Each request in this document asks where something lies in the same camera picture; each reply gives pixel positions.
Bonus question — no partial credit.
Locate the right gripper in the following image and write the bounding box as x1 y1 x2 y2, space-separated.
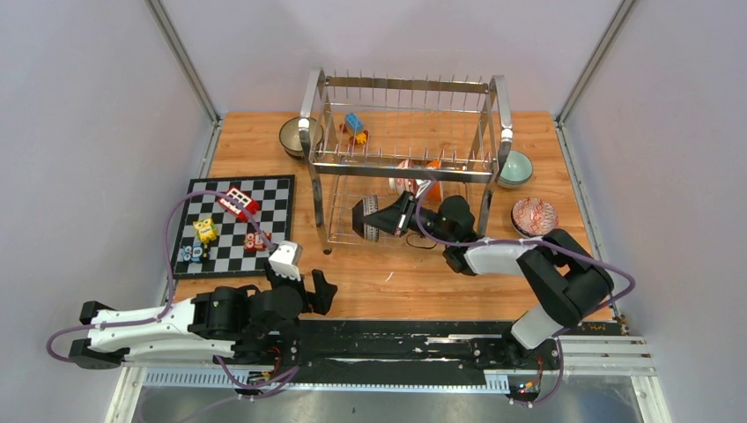
363 191 455 245

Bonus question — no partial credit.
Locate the dark patterned bowl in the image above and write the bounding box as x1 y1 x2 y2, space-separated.
351 195 381 243

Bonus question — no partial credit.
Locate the orange floral white bowl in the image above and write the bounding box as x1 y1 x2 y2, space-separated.
388 159 415 195

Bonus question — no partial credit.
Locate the orange bowl white inside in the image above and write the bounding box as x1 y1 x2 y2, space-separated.
425 160 444 202

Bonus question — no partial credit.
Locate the steel two-tier dish rack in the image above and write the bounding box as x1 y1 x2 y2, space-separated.
298 68 514 255

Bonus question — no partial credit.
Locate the small celadon green bowl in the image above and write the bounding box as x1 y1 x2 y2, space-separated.
498 176 531 189

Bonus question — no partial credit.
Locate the large ribbed celadon bowl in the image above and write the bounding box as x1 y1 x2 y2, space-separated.
499 150 533 180

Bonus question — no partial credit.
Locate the brown speckled bowl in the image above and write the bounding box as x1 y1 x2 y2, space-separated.
278 117 322 149

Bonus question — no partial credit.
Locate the orange geometric pattern bowl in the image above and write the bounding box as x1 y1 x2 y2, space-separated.
510 197 559 232

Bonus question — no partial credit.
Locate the blue floral bowl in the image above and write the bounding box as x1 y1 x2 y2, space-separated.
514 226 554 238

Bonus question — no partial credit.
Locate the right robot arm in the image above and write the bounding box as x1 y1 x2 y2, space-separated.
351 191 614 368

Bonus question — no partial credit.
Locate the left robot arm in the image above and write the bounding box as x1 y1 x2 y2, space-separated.
68 267 338 370

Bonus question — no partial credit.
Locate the red robot toy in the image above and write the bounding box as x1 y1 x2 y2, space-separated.
243 231 271 252

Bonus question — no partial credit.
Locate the toy brick car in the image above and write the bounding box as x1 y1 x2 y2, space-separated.
339 113 369 145

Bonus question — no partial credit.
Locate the black white chessboard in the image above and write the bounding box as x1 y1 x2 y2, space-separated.
171 174 295 280

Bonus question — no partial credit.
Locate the yellow owl toy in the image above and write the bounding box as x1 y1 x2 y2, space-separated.
192 217 218 244

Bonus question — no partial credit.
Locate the blue owl toy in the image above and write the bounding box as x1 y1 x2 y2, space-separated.
179 243 210 263

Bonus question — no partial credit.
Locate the red toy brick block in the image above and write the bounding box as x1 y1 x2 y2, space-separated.
218 186 261 223

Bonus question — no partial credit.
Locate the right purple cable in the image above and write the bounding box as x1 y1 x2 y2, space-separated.
412 182 636 407

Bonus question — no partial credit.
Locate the purple cable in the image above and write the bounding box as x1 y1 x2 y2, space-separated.
412 182 636 407
45 189 278 360

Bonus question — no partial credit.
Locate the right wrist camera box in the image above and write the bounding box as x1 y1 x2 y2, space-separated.
414 179 442 201

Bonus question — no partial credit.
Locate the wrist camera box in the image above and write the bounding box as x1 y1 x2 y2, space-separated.
269 240 303 281
414 179 442 201

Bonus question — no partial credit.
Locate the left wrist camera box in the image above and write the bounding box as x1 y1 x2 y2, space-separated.
269 240 303 281

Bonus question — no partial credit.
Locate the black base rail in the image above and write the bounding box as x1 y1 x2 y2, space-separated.
228 319 561 389

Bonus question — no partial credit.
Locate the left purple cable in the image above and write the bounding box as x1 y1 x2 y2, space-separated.
45 189 278 360

